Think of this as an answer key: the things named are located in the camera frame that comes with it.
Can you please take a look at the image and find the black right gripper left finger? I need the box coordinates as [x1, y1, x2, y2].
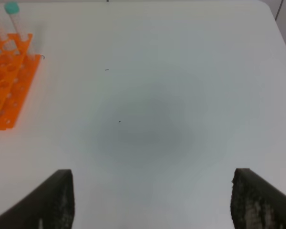
[0, 169, 75, 229]

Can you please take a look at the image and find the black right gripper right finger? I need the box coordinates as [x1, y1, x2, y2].
[230, 168, 286, 229]

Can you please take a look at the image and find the orange plastic test tube rack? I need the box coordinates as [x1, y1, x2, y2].
[0, 33, 41, 130]

